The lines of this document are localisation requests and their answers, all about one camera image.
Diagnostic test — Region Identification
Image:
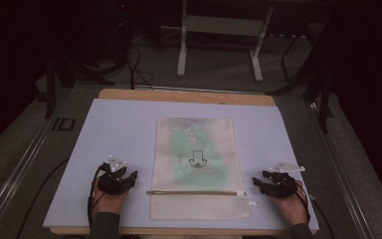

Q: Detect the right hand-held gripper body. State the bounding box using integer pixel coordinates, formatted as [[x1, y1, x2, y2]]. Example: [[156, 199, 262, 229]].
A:
[[264, 161, 306, 200]]

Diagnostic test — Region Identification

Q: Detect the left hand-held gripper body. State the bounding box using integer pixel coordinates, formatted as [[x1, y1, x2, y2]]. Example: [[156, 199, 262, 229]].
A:
[[96, 154, 134, 196]]

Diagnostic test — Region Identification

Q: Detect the beige mesh zipper bag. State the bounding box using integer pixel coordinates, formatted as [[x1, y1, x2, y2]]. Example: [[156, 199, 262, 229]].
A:
[[149, 117, 252, 221]]

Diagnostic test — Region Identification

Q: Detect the person's left hand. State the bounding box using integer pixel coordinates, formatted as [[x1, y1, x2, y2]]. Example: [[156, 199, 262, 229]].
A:
[[91, 185, 129, 217]]

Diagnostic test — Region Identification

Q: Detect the person's right hand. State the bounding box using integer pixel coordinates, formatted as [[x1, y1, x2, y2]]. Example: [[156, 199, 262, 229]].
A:
[[272, 179, 310, 229]]

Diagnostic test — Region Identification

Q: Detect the pale blue foam mat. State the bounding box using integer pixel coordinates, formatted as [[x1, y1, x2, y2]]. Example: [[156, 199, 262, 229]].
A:
[[42, 98, 320, 232]]

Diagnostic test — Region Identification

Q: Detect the green garment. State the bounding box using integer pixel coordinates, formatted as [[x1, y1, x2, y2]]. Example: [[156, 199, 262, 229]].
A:
[[168, 122, 228, 187]]

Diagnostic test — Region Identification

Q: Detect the black metal stand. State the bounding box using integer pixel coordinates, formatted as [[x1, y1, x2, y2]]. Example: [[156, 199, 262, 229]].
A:
[[266, 19, 334, 134], [37, 59, 81, 120]]

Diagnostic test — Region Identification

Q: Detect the wooden table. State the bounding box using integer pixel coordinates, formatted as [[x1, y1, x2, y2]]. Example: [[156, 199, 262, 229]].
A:
[[50, 88, 291, 237]]

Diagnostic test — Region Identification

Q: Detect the white metal stand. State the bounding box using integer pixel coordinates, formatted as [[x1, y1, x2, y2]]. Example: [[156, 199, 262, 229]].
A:
[[176, 0, 275, 84]]

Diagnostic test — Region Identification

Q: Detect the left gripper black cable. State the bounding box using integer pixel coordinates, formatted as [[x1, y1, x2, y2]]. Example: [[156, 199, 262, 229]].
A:
[[87, 163, 111, 230]]

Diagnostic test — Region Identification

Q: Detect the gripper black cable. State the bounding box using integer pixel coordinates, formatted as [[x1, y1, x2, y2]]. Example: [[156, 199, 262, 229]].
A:
[[294, 183, 336, 239], [87, 163, 111, 230]]

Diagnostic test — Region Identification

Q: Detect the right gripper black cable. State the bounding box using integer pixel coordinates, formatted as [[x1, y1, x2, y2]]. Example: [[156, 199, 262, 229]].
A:
[[294, 183, 336, 239]]

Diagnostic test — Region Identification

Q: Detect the metal floor rail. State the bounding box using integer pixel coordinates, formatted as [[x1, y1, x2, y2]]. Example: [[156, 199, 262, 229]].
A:
[[306, 99, 376, 239], [0, 99, 68, 239]]

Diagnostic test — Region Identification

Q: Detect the black floor cable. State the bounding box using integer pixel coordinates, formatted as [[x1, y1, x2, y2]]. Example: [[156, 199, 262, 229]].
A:
[[105, 39, 155, 92]]

